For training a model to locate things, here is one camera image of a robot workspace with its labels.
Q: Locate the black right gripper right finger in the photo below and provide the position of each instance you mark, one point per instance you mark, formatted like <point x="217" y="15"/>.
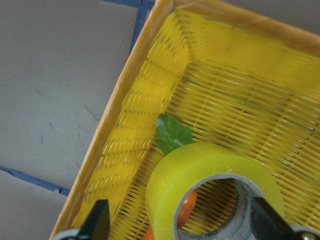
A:
<point x="267" y="224"/>

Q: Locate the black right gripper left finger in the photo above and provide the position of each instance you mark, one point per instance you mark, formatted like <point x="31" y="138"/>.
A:
<point x="95" y="227"/>

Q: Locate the yellow tape roll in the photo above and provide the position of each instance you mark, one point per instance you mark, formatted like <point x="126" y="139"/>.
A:
<point x="187" y="168"/>

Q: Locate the orange toy carrot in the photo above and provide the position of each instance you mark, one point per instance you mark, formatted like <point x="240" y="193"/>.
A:
<point x="170" y="135"/>

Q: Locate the yellow plastic woven basket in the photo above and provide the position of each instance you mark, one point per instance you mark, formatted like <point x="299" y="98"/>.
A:
<point x="240" y="80"/>

